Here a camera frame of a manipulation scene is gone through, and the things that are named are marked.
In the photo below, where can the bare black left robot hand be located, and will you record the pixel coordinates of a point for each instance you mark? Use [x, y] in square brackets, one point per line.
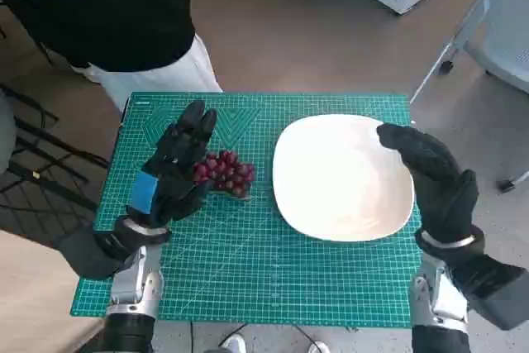
[173, 171]

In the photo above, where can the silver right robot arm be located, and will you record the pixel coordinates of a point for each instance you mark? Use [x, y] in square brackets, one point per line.
[440, 303]

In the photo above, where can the green cutting mat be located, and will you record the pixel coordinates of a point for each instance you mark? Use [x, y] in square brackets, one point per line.
[248, 245]

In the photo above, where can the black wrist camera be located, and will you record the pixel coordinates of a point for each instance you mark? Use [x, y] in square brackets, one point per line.
[492, 287]
[91, 256]

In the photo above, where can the white square plate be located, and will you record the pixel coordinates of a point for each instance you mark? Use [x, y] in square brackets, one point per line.
[339, 175]

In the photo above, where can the person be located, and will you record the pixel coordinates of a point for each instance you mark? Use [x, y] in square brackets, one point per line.
[103, 6]

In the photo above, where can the white shoe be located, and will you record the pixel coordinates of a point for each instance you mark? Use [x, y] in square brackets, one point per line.
[318, 347]
[233, 344]

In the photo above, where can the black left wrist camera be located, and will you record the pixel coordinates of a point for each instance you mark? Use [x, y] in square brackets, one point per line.
[91, 256]

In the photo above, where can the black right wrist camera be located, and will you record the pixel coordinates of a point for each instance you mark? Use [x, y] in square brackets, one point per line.
[492, 287]

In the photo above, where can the red toy grape bunch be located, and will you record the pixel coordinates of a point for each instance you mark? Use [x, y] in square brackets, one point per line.
[227, 171]

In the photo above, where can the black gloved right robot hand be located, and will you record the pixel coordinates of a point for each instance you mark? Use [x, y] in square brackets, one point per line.
[442, 192]

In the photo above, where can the blue-grey mesh chair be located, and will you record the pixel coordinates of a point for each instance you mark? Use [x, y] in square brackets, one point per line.
[500, 39]

